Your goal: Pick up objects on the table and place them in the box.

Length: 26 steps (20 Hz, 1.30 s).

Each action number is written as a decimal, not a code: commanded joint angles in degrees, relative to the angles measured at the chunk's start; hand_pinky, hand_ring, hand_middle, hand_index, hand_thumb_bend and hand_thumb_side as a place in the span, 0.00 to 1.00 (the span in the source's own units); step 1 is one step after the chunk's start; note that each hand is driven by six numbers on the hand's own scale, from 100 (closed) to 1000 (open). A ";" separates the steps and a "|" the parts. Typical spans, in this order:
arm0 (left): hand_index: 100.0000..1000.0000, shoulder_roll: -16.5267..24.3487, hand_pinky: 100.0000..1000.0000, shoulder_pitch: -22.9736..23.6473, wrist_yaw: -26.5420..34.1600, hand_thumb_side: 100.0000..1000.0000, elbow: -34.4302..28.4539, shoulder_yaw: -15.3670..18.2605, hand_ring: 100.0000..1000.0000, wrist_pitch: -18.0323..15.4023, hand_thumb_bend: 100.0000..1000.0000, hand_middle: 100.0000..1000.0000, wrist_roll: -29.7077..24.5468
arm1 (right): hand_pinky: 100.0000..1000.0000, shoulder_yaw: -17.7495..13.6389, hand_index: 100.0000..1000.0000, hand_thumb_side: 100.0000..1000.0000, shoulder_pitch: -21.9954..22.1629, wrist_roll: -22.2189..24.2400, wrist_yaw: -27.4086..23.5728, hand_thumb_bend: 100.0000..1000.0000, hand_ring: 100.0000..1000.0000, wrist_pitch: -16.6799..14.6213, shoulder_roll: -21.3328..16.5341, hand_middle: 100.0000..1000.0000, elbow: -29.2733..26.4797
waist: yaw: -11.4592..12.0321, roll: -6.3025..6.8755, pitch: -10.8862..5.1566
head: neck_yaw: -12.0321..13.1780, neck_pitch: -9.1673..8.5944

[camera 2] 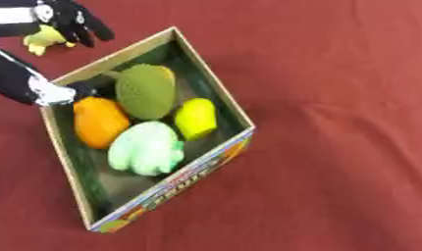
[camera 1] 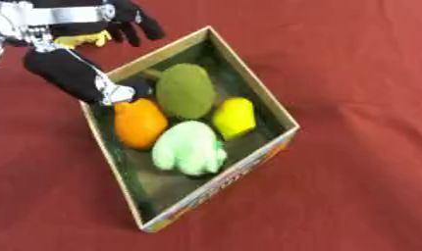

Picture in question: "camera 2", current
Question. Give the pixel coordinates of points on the yellow-green toy pepper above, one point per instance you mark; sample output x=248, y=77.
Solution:
x=196, y=119

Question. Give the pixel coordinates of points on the orange toy pepper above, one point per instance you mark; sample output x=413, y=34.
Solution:
x=99, y=122

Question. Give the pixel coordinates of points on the pale green toy cabbage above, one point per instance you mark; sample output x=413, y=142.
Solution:
x=146, y=148

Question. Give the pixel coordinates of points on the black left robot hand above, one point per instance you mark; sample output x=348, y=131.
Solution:
x=71, y=18

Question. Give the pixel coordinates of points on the small yellow toy fruit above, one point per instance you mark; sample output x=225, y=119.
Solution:
x=44, y=38

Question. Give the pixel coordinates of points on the cardboard box with green inside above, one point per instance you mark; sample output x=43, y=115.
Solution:
x=100, y=186

